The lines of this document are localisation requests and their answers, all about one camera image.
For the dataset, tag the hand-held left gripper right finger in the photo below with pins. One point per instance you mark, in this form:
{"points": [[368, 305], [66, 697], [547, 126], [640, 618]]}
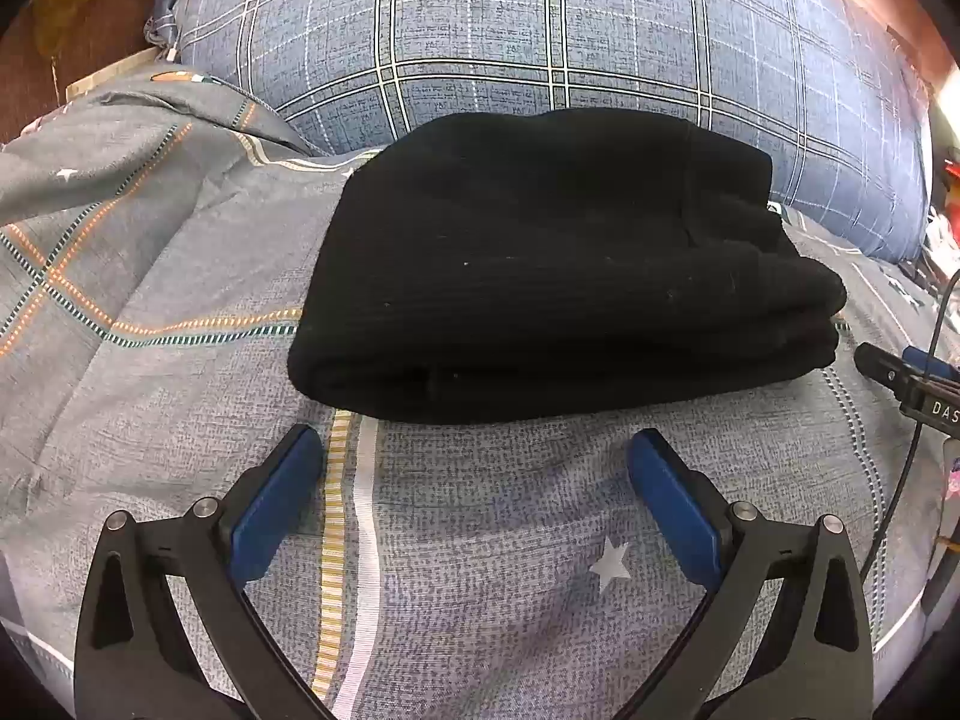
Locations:
{"points": [[675, 510]]}

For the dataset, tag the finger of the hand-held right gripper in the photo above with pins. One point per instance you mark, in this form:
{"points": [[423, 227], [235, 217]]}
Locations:
{"points": [[881, 367]]}

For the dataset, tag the red plastic object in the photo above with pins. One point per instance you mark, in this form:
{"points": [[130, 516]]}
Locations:
{"points": [[951, 202]]}

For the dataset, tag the grey patterned bed sheet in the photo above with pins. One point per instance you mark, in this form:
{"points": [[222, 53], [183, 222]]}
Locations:
{"points": [[187, 390]]}

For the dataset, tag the black pants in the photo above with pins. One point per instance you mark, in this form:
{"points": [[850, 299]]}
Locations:
{"points": [[525, 262]]}

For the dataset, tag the brown headboard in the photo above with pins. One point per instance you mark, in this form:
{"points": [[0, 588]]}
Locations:
{"points": [[26, 105]]}

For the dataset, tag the light wooden bed frame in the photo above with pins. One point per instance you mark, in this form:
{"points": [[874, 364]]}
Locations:
{"points": [[97, 79]]}

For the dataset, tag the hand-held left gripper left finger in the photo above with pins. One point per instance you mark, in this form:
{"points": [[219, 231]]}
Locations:
{"points": [[281, 495]]}

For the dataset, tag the blue plaid pillow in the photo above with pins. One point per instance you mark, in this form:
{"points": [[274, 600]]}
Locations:
{"points": [[562, 30]]}

